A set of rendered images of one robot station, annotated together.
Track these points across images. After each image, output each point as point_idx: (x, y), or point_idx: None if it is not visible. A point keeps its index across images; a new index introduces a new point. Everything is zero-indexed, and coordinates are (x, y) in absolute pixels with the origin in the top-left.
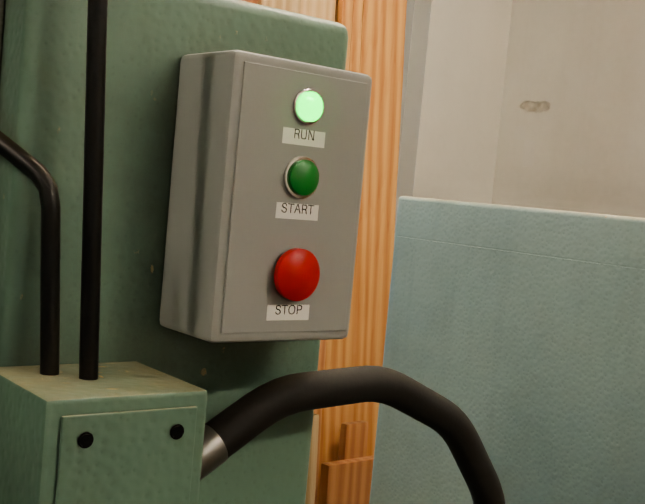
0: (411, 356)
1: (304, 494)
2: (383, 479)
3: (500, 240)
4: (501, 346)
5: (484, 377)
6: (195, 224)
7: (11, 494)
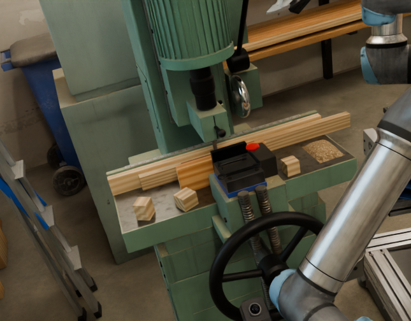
0: (61, 23)
1: None
2: (68, 67)
3: None
4: (95, 4)
5: (92, 16)
6: None
7: (233, 11)
